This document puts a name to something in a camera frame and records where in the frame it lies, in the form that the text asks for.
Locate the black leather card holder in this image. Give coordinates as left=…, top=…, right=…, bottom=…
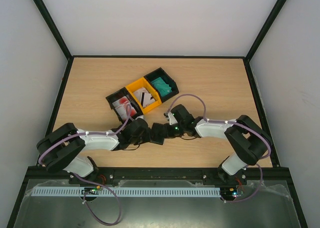
left=150, top=123, right=167, bottom=145

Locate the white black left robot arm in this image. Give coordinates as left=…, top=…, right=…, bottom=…
left=36, top=118, right=151, bottom=178

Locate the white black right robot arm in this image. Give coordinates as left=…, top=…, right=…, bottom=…
left=164, top=104, right=273, bottom=184

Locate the white red card stack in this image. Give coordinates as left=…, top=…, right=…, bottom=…
left=112, top=96, right=131, bottom=120

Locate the white orange card stack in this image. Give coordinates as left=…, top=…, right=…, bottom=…
left=133, top=87, right=156, bottom=108

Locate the black card bin left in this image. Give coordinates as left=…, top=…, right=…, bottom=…
left=106, top=87, right=143, bottom=123

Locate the black card bin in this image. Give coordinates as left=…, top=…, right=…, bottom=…
left=144, top=67, right=179, bottom=103
left=106, top=87, right=143, bottom=123

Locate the teal card stack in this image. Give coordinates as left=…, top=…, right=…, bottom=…
left=151, top=77, right=172, bottom=97

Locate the yellow card bin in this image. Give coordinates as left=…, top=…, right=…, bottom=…
left=125, top=77, right=162, bottom=114

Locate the black card bin right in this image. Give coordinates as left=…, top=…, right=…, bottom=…
left=144, top=67, right=179, bottom=103

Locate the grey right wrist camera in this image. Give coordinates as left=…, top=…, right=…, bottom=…
left=164, top=112, right=178, bottom=125

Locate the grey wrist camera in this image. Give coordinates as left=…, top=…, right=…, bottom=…
left=137, top=115, right=145, bottom=120
left=164, top=112, right=178, bottom=125

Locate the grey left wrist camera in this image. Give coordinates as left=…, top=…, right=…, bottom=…
left=137, top=115, right=145, bottom=120

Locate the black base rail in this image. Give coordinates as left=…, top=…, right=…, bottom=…
left=68, top=167, right=292, bottom=186

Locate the black enclosure frame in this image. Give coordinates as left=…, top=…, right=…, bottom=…
left=4, top=0, right=309, bottom=228

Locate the white slotted cable duct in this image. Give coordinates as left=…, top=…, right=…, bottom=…
left=31, top=187, right=221, bottom=198

